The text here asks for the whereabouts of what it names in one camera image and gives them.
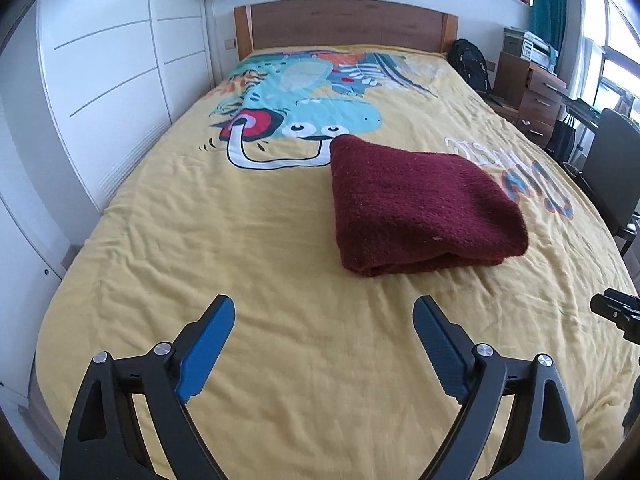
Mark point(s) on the bed with yellow cartoon cover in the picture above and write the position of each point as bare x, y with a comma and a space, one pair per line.
250, 210

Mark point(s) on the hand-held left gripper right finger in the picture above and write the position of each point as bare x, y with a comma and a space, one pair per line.
442, 350

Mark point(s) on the wooden drawer unit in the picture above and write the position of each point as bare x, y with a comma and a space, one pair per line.
540, 100

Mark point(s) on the white wardrobe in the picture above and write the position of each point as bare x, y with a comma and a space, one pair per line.
115, 60

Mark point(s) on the teal curtain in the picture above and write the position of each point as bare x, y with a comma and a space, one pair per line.
547, 5

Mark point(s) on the black paper bag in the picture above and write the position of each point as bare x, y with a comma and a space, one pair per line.
562, 140

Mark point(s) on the wooden bed headboard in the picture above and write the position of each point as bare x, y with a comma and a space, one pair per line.
350, 25

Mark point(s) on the white printer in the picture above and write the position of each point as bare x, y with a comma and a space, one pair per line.
530, 50

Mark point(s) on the maroon knitted sweater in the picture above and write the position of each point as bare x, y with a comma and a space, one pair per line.
415, 200

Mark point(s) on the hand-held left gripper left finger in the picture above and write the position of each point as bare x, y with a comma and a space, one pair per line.
205, 350

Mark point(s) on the black backpack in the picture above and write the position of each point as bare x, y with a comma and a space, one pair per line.
467, 65

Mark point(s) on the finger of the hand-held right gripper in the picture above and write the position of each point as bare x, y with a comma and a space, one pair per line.
620, 310

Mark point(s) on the dark office chair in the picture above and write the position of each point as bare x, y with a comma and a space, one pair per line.
612, 160

